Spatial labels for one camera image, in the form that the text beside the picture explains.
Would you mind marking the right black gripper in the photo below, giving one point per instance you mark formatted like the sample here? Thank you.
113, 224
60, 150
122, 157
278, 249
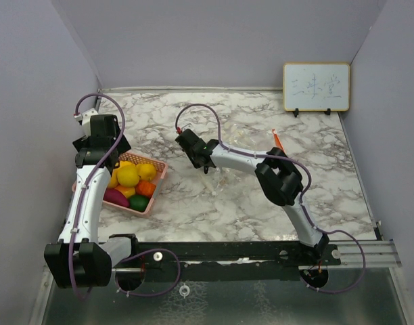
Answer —
195, 164

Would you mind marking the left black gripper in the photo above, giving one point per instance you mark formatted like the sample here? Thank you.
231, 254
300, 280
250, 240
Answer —
83, 142

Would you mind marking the pink plastic basket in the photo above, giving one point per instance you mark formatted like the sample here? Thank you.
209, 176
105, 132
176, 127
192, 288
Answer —
91, 183

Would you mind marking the yellow toy lemon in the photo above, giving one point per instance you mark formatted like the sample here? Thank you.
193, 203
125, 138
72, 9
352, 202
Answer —
127, 176

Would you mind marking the clear zip top bag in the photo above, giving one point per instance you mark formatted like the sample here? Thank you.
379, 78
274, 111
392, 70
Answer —
233, 163

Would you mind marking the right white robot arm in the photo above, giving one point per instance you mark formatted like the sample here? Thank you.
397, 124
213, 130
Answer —
280, 181

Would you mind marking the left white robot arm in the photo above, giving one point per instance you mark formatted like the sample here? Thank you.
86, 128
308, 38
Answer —
78, 259

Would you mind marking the yellow toy fruit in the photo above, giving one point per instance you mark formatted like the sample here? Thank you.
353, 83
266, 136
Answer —
113, 180

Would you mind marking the purple toy sweet potato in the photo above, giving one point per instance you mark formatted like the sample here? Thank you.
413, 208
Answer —
116, 197

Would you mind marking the yellow orange toy pepper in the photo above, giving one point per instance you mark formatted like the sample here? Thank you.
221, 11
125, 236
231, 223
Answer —
125, 191

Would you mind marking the green toy lime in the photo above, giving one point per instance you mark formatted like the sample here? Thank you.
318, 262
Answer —
138, 202

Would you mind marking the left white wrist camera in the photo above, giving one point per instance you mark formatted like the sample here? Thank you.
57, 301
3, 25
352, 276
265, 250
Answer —
84, 116

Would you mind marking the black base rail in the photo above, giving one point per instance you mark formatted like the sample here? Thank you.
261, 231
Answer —
221, 261

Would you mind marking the small whiteboard wooden frame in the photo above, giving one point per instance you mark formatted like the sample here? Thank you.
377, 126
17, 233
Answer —
316, 87

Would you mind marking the aluminium frame rail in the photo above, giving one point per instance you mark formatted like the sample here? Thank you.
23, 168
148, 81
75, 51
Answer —
377, 253

